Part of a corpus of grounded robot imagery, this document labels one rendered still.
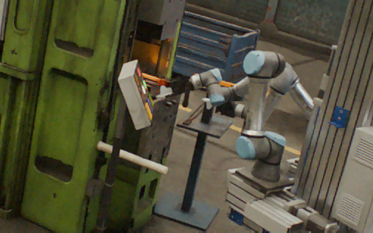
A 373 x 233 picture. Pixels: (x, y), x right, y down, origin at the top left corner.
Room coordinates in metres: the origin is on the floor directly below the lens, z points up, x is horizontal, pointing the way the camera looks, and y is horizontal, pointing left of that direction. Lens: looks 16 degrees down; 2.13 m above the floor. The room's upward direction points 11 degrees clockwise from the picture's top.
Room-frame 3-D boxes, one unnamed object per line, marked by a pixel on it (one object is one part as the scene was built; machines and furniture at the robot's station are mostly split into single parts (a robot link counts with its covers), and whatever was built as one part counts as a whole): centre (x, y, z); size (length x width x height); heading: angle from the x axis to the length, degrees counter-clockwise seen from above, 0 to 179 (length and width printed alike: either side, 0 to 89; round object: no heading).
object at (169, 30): (4.24, 0.15, 1.32); 0.42 x 0.20 x 0.10; 65
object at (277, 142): (3.42, -0.65, 0.98); 0.13 x 0.12 x 0.14; 125
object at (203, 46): (8.31, -0.44, 0.36); 1.20 x 0.80 x 0.72; 64
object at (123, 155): (3.80, 0.03, 0.62); 0.44 x 0.05 x 0.05; 65
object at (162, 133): (4.29, 0.14, 0.69); 0.56 x 0.38 x 0.45; 65
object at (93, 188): (3.87, 0.22, 0.36); 0.09 x 0.07 x 0.12; 155
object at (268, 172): (3.42, -0.66, 0.87); 0.15 x 0.15 x 0.10
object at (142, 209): (4.29, 0.14, 0.23); 0.55 x 0.37 x 0.47; 65
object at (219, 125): (4.57, -0.40, 0.67); 0.40 x 0.30 x 0.02; 164
